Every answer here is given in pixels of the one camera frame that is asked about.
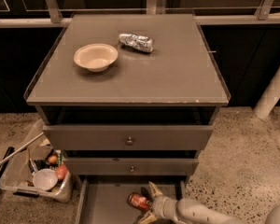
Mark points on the small white bowl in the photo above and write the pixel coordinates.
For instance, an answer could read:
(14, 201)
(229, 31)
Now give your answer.
(45, 179)

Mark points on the red coke can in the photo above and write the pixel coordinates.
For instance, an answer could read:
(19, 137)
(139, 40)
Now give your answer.
(139, 201)

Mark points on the grey drawer cabinet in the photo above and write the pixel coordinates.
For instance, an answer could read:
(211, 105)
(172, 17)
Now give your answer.
(178, 83)

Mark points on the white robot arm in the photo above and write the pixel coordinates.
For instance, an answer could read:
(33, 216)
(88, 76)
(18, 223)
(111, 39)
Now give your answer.
(189, 211)

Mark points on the grey metal rod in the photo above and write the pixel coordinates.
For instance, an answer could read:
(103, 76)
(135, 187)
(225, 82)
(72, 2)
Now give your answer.
(23, 147)

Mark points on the grey top drawer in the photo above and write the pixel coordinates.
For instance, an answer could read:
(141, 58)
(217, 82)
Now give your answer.
(128, 137)

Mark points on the grey open bottom drawer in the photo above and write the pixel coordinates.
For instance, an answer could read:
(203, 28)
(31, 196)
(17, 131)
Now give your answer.
(104, 199)

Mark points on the metal railing frame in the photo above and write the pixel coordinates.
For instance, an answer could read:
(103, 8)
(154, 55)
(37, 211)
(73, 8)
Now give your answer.
(58, 13)

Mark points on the orange fruit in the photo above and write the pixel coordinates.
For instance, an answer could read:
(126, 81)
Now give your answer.
(53, 159)

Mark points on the grey middle drawer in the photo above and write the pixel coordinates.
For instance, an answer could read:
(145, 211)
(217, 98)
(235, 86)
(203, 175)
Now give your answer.
(130, 166)

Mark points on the dark snack bag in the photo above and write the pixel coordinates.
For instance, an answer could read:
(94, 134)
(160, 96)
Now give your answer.
(37, 165)

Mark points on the clear plastic storage bin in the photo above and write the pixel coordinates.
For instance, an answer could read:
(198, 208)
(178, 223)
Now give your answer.
(18, 178)

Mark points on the red apple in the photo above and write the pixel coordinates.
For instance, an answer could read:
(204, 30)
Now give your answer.
(61, 172)

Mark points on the white paper bowl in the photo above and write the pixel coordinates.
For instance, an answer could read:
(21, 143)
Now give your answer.
(95, 57)

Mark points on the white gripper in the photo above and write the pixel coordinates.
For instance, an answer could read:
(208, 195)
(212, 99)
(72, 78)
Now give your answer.
(162, 206)

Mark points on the silver foil chip bag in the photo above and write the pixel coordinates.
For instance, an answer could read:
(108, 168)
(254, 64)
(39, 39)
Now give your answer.
(138, 42)

